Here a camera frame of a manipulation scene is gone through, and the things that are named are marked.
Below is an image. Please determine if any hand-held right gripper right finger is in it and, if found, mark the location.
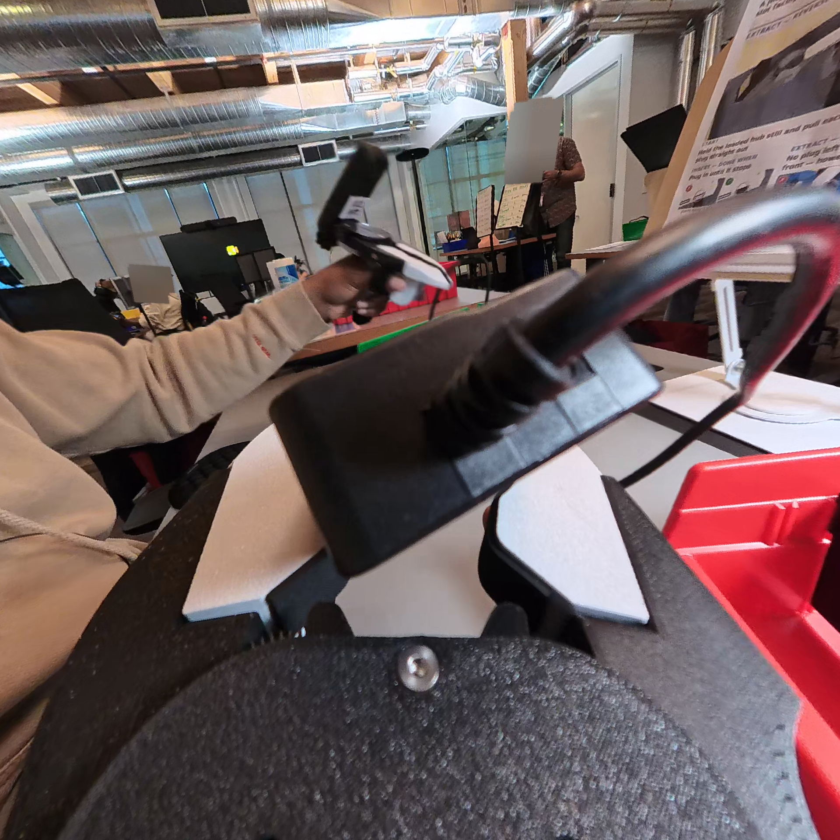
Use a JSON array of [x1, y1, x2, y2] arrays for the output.
[[478, 448, 651, 647]]

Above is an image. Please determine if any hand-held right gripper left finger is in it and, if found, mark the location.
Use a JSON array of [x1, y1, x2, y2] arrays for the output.
[[182, 425, 349, 631]]

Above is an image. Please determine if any red plastic bin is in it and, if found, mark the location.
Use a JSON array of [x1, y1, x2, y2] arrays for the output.
[[663, 448, 840, 840]]

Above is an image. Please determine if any person's left forearm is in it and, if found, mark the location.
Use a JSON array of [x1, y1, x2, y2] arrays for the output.
[[0, 283, 332, 460]]

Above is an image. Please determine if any person's left hand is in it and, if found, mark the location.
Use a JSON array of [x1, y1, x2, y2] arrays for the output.
[[304, 255, 389, 322]]

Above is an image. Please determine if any red crate on far table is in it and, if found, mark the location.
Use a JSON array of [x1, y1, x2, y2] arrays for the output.
[[381, 261, 460, 316]]

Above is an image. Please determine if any black floor lamp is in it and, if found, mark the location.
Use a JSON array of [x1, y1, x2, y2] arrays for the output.
[[394, 147, 431, 257]]

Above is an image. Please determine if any long wooden table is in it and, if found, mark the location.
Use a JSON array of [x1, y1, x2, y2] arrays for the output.
[[289, 289, 506, 362]]

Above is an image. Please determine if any black monitor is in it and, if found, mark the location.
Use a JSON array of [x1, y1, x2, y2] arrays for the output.
[[159, 218, 277, 296]]

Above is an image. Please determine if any black panel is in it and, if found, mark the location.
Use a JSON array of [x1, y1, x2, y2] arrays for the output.
[[620, 105, 688, 173]]

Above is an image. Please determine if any instruction sheet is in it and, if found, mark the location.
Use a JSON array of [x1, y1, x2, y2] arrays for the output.
[[666, 0, 840, 224]]

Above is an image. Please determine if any silver ventilation duct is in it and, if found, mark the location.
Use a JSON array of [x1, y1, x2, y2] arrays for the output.
[[0, 0, 526, 73], [0, 85, 408, 185]]

